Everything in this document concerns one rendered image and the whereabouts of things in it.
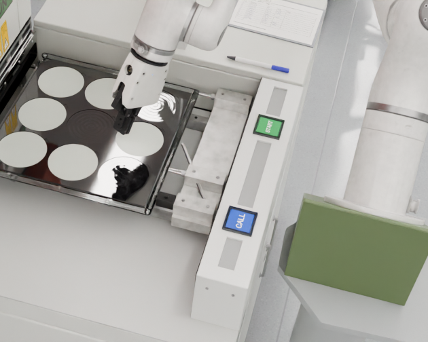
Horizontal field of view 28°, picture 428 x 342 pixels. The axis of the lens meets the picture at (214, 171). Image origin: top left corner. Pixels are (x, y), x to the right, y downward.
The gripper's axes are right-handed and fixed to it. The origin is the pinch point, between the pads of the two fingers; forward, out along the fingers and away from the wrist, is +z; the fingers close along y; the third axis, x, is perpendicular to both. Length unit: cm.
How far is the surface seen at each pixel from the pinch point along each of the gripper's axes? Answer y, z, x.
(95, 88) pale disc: 10.7, 3.7, 17.5
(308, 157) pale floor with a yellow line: 136, 44, 14
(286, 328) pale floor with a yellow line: 82, 70, -25
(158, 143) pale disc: 9.3, 4.3, -3.6
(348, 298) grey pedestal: 16, 10, -53
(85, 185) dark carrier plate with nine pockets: -7.6, 12.2, -2.2
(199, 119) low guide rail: 25.5, 2.2, -1.1
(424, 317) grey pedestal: 23, 7, -66
